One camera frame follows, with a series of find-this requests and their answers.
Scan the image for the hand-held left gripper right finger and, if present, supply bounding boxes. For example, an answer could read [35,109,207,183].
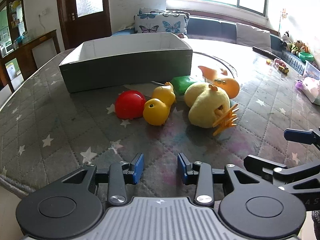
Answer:
[177,152,260,208]

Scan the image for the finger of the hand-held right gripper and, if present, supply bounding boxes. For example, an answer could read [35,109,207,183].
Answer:
[244,155,320,198]
[284,127,320,147]

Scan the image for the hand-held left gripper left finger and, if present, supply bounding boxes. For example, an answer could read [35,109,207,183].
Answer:
[61,152,145,207]

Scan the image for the orange pronged plastic toy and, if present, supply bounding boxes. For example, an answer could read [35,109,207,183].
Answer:
[212,103,239,136]

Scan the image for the yellow plastic duck toy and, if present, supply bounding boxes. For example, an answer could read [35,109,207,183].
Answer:
[143,82,177,126]

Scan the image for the red plastic ball toy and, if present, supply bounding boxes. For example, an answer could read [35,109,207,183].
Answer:
[115,90,147,119]

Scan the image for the yellow plush chick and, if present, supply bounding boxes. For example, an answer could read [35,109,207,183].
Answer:
[184,82,231,129]

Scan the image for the green plastic toy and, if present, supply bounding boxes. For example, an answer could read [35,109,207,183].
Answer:
[170,76,200,97]

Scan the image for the orange plastic fish toy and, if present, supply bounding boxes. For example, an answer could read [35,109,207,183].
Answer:
[197,65,240,99]

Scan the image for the grey cardboard box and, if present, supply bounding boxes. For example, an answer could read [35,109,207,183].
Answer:
[59,32,193,93]

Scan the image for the pink and white toy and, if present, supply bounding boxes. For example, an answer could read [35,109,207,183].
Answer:
[301,77,320,106]

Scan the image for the clear plastic storage box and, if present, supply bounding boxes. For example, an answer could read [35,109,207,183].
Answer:
[303,60,320,79]

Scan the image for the green plastic bowl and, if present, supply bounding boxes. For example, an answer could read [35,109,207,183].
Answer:
[298,52,315,62]

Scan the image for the group of small plush toys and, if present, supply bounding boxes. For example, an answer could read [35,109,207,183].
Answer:
[287,39,309,56]

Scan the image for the black remote control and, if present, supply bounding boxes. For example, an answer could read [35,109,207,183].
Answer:
[252,46,278,59]

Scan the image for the black and white plush cow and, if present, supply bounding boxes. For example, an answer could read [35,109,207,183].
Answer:
[281,31,291,47]

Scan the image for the grey quilted star table cover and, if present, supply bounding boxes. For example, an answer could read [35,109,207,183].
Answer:
[0,38,320,201]

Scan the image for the grey cushion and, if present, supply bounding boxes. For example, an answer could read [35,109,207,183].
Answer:
[236,22,272,52]

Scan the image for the blue sofa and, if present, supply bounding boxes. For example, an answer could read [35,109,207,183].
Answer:
[111,10,284,53]

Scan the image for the butterfly print pillow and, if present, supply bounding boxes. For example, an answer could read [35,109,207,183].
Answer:
[139,7,167,15]
[134,12,188,36]

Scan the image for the dark wooden door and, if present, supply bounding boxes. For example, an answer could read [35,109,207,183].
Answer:
[55,0,112,51]

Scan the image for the dark wooden side table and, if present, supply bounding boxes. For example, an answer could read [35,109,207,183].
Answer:
[0,29,61,92]

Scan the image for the wooden display cabinet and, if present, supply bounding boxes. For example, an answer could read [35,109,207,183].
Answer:
[0,0,28,58]

